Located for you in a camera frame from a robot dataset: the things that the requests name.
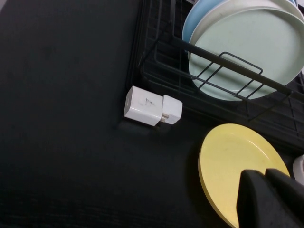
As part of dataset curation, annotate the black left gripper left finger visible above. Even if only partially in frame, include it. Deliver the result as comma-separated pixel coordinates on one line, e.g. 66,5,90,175
236,168,304,228

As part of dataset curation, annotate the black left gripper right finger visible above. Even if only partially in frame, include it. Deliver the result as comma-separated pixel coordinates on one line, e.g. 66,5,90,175
265,168,304,214

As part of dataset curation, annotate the yellow plate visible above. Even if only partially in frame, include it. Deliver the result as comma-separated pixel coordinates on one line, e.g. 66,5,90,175
198,123,292,228

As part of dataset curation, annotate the green plate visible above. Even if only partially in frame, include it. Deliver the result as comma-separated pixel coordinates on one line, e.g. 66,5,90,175
188,8,304,102

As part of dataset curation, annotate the cream plate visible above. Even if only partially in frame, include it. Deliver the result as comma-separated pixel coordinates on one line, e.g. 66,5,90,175
189,0,304,48

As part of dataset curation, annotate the blue plate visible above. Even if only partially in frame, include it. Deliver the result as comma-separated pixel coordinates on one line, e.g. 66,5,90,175
182,0,230,46

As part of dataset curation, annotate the white double-sided tape roll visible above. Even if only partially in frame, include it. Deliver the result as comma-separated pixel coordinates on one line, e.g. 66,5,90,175
292,153,304,181

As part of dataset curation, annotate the small white plug adapter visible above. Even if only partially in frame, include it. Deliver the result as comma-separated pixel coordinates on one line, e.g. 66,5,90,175
158,94,183,126

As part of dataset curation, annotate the large white power adapter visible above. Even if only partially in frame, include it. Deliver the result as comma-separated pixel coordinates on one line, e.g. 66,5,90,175
123,85,164,127

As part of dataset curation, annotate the black wire dish rack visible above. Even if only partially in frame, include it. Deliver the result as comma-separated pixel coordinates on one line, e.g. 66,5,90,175
125,0,304,153

